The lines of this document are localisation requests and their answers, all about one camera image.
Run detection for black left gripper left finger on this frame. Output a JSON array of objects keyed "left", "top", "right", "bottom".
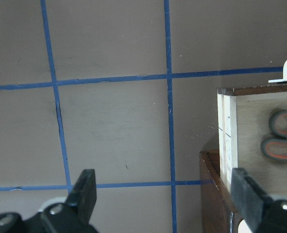
[{"left": 67, "top": 169, "right": 97, "bottom": 224}]

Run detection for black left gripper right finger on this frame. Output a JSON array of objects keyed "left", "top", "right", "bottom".
[{"left": 230, "top": 168, "right": 273, "bottom": 233}]

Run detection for grey orange scissors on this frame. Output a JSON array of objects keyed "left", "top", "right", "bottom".
[{"left": 260, "top": 110, "right": 287, "bottom": 161}]

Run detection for wooden drawer with brown front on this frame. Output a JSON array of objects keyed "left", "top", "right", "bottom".
[{"left": 217, "top": 84, "right": 287, "bottom": 196}]

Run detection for dark brown wooden cabinet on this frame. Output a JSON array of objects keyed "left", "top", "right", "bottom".
[{"left": 200, "top": 150, "right": 241, "bottom": 233}]

